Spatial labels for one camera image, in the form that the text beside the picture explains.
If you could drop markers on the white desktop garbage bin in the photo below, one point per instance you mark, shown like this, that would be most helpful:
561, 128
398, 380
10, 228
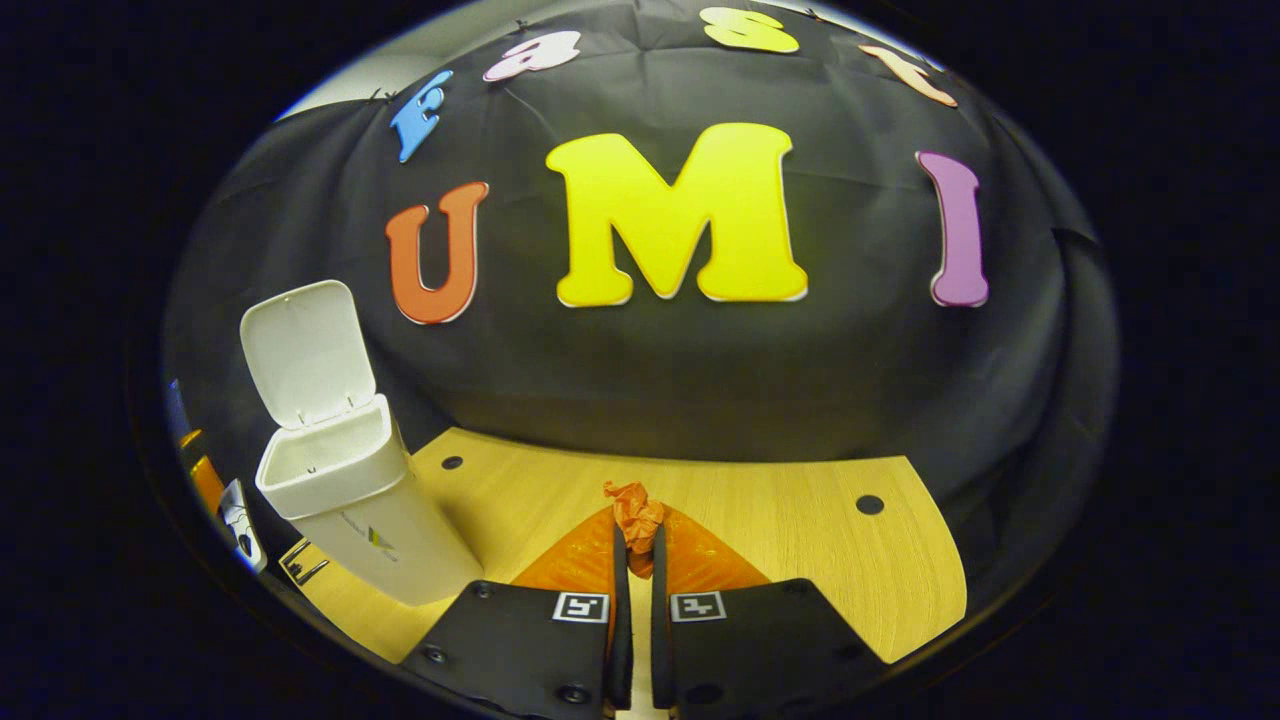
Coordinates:
350, 500

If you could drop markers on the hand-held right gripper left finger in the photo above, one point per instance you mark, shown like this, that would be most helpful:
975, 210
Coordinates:
621, 640

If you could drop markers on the black backdrop cloth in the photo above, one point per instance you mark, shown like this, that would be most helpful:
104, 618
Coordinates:
700, 380

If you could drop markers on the orange paper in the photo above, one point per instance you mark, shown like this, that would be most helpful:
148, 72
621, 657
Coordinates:
635, 515

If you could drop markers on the wooden desktop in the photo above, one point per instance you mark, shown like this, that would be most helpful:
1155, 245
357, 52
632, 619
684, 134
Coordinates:
800, 560

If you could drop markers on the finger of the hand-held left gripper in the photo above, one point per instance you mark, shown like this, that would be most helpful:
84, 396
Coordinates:
245, 530

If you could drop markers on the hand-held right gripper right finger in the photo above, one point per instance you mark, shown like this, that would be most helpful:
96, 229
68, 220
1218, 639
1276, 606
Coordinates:
660, 650

